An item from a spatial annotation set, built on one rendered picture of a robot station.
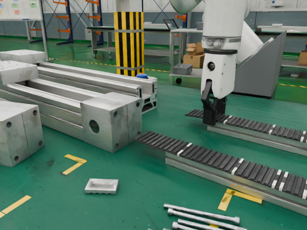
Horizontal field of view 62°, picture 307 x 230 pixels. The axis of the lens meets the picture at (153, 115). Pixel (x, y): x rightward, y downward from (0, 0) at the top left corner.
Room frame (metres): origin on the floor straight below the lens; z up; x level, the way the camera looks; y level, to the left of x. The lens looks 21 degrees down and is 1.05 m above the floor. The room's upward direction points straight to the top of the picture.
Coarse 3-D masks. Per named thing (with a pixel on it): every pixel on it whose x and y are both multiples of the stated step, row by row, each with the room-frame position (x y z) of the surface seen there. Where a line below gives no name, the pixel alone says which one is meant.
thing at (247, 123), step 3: (246, 120) 0.56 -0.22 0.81; (249, 120) 0.56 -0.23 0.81; (252, 120) 0.56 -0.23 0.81; (243, 123) 0.54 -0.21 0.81; (246, 123) 0.55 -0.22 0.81; (249, 123) 0.54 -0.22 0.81; (252, 123) 0.55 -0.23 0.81; (240, 126) 0.53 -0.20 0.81; (243, 126) 0.53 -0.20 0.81; (246, 126) 0.52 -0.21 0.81; (249, 126) 0.53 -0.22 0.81
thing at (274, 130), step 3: (273, 126) 0.52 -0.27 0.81; (276, 126) 0.53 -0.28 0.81; (279, 126) 0.52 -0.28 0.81; (270, 129) 0.51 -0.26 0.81; (273, 129) 0.51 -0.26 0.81; (276, 129) 0.51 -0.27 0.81; (279, 129) 0.51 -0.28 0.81; (270, 132) 0.49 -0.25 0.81; (273, 132) 0.50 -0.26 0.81; (276, 132) 0.49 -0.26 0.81; (276, 135) 0.49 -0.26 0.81
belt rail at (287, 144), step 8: (208, 128) 0.58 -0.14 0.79; (216, 128) 0.57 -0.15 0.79; (224, 128) 0.56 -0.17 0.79; (232, 128) 0.54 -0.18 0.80; (240, 128) 0.53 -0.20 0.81; (232, 136) 0.54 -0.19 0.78; (240, 136) 0.53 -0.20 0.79; (248, 136) 0.52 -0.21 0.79; (256, 136) 0.52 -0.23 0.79; (264, 136) 0.50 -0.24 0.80; (272, 136) 0.49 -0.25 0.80; (264, 144) 0.50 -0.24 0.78; (272, 144) 0.49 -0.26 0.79; (280, 144) 0.48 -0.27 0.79; (288, 144) 0.48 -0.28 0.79; (296, 144) 0.47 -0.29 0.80; (304, 144) 0.46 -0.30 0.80; (296, 152) 0.46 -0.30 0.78; (304, 152) 0.46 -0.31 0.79
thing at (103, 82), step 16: (48, 64) 1.03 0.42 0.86; (48, 80) 0.91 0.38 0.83; (64, 80) 0.85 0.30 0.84; (80, 80) 0.80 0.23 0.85; (96, 80) 0.76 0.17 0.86; (112, 80) 0.75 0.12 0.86; (128, 80) 0.78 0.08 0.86; (144, 80) 0.75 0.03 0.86; (144, 96) 0.72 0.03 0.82; (144, 112) 0.70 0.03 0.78
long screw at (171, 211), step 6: (168, 210) 0.29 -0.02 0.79; (174, 210) 0.29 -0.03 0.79; (180, 216) 0.28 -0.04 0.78; (186, 216) 0.28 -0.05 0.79; (192, 216) 0.28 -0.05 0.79; (198, 216) 0.28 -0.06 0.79; (204, 222) 0.27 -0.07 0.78; (210, 222) 0.27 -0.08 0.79; (216, 222) 0.27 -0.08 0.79; (228, 228) 0.26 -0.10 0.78; (234, 228) 0.26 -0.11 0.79; (240, 228) 0.26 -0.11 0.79
